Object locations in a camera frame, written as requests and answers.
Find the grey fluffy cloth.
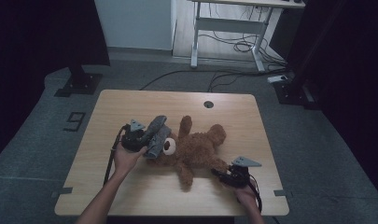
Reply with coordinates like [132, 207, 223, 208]
[143, 115, 173, 160]

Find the dark curtain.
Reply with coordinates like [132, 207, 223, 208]
[286, 0, 378, 200]
[0, 0, 111, 163]

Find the white power strip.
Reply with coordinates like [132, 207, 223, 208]
[266, 74, 289, 84]

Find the brown teddy bear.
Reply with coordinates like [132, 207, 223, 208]
[148, 115, 228, 191]

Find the bundle of black cables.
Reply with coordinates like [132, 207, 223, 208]
[198, 31, 287, 71]

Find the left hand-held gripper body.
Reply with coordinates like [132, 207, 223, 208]
[120, 119, 147, 153]

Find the long black floor cable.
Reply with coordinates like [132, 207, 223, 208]
[139, 68, 287, 93]

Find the grey tape piece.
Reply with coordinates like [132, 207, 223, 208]
[273, 189, 293, 199]
[50, 186, 74, 199]

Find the person's left hand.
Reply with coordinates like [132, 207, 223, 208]
[113, 144, 148, 176]

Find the black stand with square base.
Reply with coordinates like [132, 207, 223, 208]
[54, 63, 104, 98]
[272, 73, 321, 110]

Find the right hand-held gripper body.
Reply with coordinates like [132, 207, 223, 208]
[225, 156, 262, 189]

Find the white metal frame desk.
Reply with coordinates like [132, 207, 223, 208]
[189, 0, 306, 73]

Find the person's right hand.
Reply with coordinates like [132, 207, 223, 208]
[234, 181, 259, 206]

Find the right hand-held gripper black cable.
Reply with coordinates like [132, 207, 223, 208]
[246, 174, 263, 213]

